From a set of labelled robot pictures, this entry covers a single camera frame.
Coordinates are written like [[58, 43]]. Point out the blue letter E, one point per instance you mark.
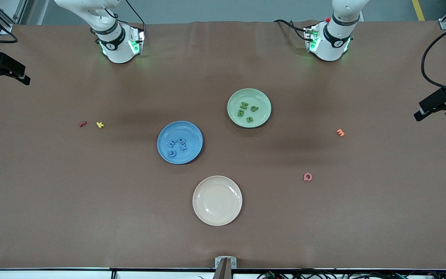
[[171, 144]]

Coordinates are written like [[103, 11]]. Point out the blue letter G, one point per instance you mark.
[[172, 154]]

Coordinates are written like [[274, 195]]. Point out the green letter P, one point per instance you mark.
[[254, 109]]

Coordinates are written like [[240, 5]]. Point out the blue digit 6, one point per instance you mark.
[[182, 140]]

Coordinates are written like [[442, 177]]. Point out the green letter u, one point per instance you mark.
[[249, 119]]

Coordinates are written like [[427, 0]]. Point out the blue plus sign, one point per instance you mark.
[[184, 148]]

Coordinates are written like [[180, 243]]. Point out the green letter N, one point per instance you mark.
[[244, 104]]

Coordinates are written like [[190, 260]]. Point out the red letter r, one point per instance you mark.
[[83, 124]]

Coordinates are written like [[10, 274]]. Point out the orange letter E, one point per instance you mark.
[[340, 133]]

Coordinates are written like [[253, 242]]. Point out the yellow letter K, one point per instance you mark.
[[100, 124]]

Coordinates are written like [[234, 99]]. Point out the pink letter Q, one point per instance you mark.
[[307, 177]]

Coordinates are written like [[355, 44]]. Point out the brown table mat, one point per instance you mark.
[[52, 232]]

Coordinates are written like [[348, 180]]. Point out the blue plate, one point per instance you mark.
[[167, 131]]

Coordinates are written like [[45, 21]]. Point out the green plate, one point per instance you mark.
[[246, 95]]

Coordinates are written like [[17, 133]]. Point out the beige plate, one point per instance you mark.
[[217, 200]]

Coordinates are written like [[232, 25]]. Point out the white table edge rail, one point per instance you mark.
[[33, 276]]

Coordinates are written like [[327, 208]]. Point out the silver camera mount bracket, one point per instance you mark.
[[218, 262]]

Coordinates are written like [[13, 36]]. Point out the grey camera stand pole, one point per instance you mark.
[[223, 272]]

